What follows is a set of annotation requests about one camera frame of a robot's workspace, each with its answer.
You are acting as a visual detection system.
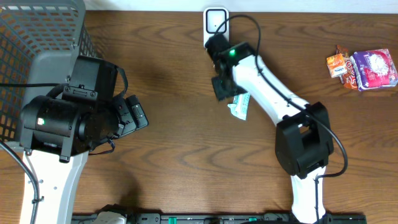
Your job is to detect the teal snack packet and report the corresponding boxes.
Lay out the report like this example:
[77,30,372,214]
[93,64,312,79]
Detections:
[228,93,251,120]

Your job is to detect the small orange box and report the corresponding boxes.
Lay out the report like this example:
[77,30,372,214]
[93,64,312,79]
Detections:
[326,54,348,78]

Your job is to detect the orange chocolate bar wrapper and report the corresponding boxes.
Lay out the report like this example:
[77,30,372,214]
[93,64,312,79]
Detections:
[336,45,358,90]

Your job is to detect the red purple rice packet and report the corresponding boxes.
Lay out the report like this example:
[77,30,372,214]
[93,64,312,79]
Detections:
[350,49,397,91]

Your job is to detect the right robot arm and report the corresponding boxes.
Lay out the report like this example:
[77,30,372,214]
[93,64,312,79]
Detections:
[205,41,334,223]

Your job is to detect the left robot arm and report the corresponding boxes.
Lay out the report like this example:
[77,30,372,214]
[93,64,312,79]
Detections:
[20,95,149,223]

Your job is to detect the grey plastic mesh basket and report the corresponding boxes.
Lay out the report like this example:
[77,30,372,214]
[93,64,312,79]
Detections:
[1,0,100,152]

